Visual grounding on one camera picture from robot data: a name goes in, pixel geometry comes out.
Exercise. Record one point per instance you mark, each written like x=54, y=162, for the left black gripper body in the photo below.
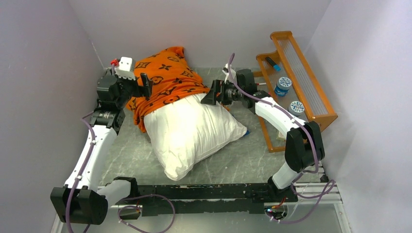
x=128, y=88

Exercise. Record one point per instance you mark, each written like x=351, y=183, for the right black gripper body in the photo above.
x=231, y=93

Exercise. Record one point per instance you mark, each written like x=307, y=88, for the orange patterned pillowcase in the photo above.
x=172, y=80

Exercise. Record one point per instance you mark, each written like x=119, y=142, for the orange wooden rack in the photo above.
x=305, y=86

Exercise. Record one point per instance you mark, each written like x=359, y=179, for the white pillow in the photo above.
x=185, y=132

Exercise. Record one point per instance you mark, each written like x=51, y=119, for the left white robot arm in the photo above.
x=80, y=200

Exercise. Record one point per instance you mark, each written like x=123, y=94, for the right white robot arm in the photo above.
x=304, y=146

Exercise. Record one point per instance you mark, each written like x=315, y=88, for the black marker blue cap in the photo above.
x=273, y=64

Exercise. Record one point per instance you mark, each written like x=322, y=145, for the blue white round jar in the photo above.
x=283, y=85

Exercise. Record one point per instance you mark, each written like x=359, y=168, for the white box under rack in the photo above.
x=280, y=136

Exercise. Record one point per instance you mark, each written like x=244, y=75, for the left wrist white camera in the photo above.
x=123, y=68

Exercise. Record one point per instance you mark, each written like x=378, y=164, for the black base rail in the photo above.
x=252, y=198

